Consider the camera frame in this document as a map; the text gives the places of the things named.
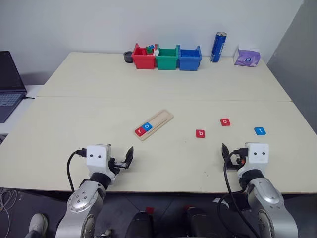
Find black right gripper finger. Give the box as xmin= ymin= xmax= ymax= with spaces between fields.
xmin=220 ymin=143 xmax=230 ymax=165

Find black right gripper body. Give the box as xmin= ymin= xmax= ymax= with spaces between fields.
xmin=225 ymin=155 xmax=245 ymax=171

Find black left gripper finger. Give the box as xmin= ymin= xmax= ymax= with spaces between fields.
xmin=123 ymin=146 xmax=135 ymax=170

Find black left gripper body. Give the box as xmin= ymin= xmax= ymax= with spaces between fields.
xmin=108 ymin=156 xmax=130 ymax=175

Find wooden letter tray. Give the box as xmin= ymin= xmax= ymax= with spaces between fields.
xmin=134 ymin=110 xmax=174 ymax=142

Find dark rounded shape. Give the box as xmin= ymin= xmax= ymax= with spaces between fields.
xmin=184 ymin=207 xmax=219 ymax=238
xmin=125 ymin=211 xmax=153 ymax=238

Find red plastic bin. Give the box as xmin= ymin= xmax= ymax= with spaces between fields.
xmin=131 ymin=43 xmax=157 ymax=70

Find purple tissue box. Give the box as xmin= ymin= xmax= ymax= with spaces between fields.
xmin=233 ymin=45 xmax=261 ymax=67

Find blue plastic bin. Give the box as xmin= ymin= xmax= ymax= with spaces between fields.
xmin=177 ymin=45 xmax=203 ymax=71

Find white shoe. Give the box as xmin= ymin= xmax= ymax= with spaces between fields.
xmin=29 ymin=213 xmax=49 ymax=236

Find green plastic bin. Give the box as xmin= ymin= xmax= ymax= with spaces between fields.
xmin=155 ymin=44 xmax=180 ymax=71

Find blue drink can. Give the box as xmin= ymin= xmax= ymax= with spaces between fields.
xmin=210 ymin=31 xmax=228 ymax=63

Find white side table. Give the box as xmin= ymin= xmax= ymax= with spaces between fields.
xmin=0 ymin=85 xmax=44 ymax=135

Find dark grey laptop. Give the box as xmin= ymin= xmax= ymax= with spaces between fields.
xmin=0 ymin=51 xmax=27 ymax=124

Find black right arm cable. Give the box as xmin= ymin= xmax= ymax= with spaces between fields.
xmin=217 ymin=147 xmax=256 ymax=238

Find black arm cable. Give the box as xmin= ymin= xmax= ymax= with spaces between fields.
xmin=217 ymin=147 xmax=256 ymax=238
xmin=66 ymin=148 xmax=88 ymax=192

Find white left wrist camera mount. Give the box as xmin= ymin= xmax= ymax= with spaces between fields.
xmin=86 ymin=143 xmax=117 ymax=179

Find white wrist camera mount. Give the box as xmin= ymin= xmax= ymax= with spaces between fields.
xmin=86 ymin=143 xmax=117 ymax=179
xmin=237 ymin=142 xmax=270 ymax=179

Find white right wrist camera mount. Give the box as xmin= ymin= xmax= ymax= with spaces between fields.
xmin=237 ymin=142 xmax=270 ymax=179

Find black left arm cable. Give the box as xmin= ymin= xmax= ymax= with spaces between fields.
xmin=66 ymin=148 xmax=88 ymax=192

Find white tangled floor wires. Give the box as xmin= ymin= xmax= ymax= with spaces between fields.
xmin=0 ymin=187 xmax=18 ymax=238

